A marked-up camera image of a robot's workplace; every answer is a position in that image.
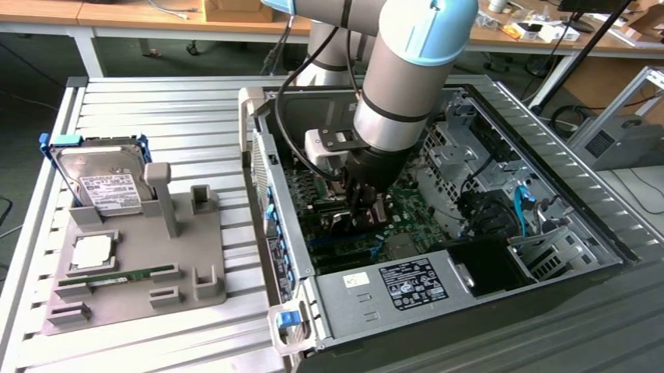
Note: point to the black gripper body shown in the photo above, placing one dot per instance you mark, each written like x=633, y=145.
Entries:
x=375, y=171

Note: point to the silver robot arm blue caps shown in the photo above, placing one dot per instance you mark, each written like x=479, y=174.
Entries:
x=399, y=77

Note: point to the black installed RAM stick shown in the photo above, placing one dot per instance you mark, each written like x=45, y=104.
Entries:
x=331, y=210

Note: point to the CPU socket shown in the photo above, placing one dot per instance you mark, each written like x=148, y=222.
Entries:
x=326, y=190

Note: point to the green motherboard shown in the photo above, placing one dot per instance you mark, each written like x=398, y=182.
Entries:
x=414, y=221

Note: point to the blue expansion slot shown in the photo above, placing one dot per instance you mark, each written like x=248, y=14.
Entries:
x=331, y=243

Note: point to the metal disk bay cage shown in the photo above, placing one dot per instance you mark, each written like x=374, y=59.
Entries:
x=451, y=155

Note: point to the open grey PC case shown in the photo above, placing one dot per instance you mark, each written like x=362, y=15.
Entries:
x=290, y=116

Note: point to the grey power supply unit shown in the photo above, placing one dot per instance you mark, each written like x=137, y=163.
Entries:
x=352, y=303

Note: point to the blue case latch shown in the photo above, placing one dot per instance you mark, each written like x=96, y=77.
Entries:
x=286, y=319

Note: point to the cluttered wooden desk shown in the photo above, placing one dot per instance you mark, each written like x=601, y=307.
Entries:
x=497, y=37

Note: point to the grey parts rack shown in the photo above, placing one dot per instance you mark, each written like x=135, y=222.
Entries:
x=135, y=248

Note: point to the white box black top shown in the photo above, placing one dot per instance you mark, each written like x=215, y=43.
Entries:
x=526, y=35

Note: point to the grey computer tower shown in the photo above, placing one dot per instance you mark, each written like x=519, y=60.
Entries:
x=622, y=143

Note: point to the silver hard disk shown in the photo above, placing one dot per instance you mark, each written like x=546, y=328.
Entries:
x=103, y=186

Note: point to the white cup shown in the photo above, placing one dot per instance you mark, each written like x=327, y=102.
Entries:
x=498, y=4

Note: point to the brown cardboard box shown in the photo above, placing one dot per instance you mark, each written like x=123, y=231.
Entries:
x=238, y=9

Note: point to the green RAM stick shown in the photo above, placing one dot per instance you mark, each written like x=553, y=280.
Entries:
x=119, y=276

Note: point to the black stand pole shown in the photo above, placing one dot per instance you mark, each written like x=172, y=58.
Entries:
x=588, y=50

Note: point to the silver CPU chip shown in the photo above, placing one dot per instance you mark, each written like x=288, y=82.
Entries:
x=92, y=252

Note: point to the blue disk caddy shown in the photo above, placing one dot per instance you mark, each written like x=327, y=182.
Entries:
x=61, y=140

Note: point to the black computer monitor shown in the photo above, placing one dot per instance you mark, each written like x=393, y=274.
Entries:
x=590, y=4

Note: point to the folded cardboard pieces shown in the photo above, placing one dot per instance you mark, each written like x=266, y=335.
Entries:
x=642, y=27

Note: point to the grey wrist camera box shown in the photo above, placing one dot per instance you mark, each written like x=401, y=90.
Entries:
x=320, y=155

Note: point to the metal drive bracket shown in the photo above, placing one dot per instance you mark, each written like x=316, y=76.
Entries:
x=549, y=252

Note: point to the aluminium profile frame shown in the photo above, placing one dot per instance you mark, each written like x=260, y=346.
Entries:
x=630, y=91

